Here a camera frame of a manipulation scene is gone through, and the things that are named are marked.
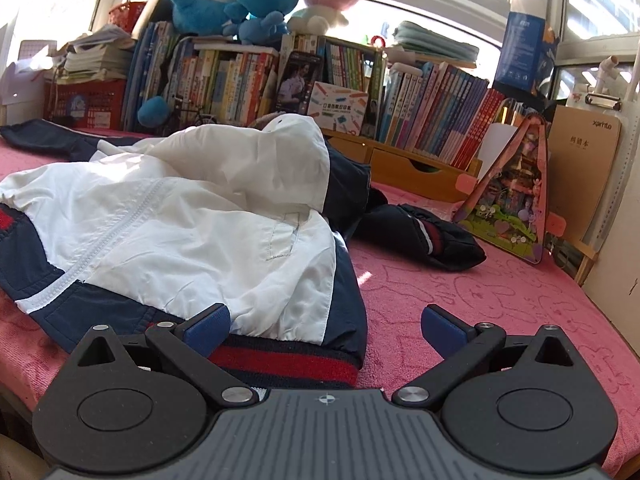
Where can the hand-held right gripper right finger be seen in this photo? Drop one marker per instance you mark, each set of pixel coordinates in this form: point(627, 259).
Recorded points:
point(442, 332)

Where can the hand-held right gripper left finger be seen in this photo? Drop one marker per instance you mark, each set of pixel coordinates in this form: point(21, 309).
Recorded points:
point(210, 331)

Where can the navy and white jacket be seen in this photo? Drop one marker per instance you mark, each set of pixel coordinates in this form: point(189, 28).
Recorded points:
point(175, 220)

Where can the pink triangular toy house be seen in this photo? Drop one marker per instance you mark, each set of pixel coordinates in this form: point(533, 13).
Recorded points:
point(515, 200)

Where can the wooden desk organizer with drawers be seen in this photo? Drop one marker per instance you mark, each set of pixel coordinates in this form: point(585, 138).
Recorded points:
point(410, 170)

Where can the white paper sheet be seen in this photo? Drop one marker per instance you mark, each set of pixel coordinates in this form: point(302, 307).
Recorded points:
point(497, 142)

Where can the black model bicycle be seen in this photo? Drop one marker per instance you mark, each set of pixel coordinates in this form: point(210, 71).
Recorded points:
point(200, 117)

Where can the wooden clipboard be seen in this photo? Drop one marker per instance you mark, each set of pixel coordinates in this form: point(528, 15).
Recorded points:
point(582, 170)

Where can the row of thin red blue books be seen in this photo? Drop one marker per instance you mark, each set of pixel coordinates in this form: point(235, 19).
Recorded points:
point(440, 110)

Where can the blue plush ball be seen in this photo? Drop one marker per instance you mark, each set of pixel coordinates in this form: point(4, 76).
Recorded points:
point(152, 111)

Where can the row of thick children's books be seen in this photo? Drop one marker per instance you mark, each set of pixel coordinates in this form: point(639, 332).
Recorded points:
point(220, 85)

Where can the white label printer box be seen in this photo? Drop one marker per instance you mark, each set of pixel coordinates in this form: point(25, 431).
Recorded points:
point(337, 107)

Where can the red plastic crate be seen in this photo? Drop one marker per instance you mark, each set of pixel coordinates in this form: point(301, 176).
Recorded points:
point(85, 105)

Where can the black smartphone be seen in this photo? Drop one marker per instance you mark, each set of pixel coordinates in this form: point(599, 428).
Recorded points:
point(297, 82)

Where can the row of green spined books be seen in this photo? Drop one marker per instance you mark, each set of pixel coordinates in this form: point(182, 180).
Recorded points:
point(350, 65)

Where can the blue paper carton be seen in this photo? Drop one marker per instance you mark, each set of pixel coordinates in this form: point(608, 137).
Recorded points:
point(525, 55)

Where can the folded light blue cloth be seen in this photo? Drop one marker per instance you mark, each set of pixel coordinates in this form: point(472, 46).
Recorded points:
point(435, 40)

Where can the stack of paper workbooks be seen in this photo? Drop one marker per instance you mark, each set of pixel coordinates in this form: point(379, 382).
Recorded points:
point(95, 57)

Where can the white paper bag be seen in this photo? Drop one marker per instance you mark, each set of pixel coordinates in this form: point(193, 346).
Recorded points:
point(25, 80)

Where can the small red plastic basket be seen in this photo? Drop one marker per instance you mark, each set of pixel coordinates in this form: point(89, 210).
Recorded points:
point(127, 17)

